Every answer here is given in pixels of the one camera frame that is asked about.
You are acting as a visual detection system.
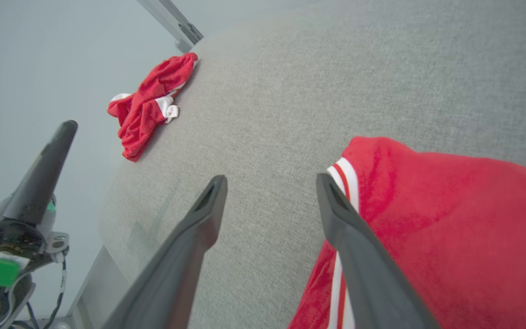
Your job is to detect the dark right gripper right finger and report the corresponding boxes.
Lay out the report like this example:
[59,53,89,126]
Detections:
[316,172,442,329]

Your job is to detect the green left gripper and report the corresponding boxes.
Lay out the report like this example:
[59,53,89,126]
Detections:
[0,120,79,293]

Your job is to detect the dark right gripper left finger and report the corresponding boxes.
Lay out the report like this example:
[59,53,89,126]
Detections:
[103,175,228,329]

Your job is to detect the red basketball jersey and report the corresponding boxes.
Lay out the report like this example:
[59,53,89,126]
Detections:
[288,136,526,329]

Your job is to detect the red shorts with white stripe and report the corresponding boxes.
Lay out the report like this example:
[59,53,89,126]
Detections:
[107,53,199,163]

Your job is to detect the grey fabric sofa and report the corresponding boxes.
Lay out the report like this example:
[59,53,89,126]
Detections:
[69,0,526,329]

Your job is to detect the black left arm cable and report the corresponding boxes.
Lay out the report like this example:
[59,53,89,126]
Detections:
[44,256,68,329]

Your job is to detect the grey partition post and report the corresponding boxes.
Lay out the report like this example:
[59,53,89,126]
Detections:
[137,0,204,53]

